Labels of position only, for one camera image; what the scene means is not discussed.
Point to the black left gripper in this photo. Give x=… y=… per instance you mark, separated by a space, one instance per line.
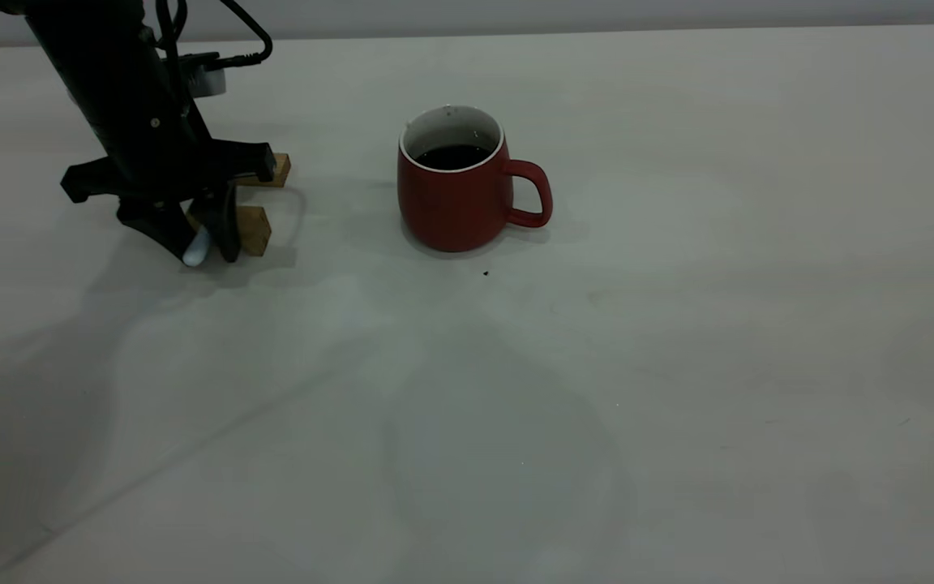
x=151 y=158

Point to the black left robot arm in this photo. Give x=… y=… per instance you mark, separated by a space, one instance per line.
x=86 y=49

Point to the flat rectangular wooden block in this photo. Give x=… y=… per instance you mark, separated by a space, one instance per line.
x=283 y=172

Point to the red ceramic mug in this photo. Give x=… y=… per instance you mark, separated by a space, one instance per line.
x=455 y=203

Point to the arched wooden block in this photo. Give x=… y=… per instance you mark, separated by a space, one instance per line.
x=254 y=231

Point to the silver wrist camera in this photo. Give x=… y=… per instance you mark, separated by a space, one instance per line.
x=209 y=81

